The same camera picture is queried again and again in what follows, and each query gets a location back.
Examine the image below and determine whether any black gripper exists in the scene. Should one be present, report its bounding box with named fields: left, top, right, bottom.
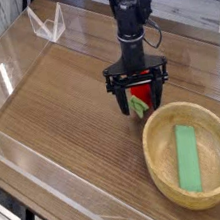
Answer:
left=103, top=54, right=169, bottom=115

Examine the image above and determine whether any clear acrylic corner bracket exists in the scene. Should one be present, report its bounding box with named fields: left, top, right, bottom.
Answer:
left=26, top=3, right=66, bottom=43

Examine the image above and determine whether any clear acrylic tray wall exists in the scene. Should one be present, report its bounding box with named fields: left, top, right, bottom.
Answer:
left=0, top=131, right=155, bottom=220

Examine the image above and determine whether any red plush strawberry toy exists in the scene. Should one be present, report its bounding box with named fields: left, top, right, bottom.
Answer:
left=123, top=69, right=160, bottom=121

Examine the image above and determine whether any green rectangular block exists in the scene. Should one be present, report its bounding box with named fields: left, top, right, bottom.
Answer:
left=174, top=125, right=202, bottom=193

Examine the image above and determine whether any wooden oval bowl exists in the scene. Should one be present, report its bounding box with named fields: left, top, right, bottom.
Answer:
left=142, top=101, right=220, bottom=210

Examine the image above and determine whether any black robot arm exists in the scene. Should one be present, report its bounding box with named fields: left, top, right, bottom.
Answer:
left=103, top=0, right=169, bottom=115

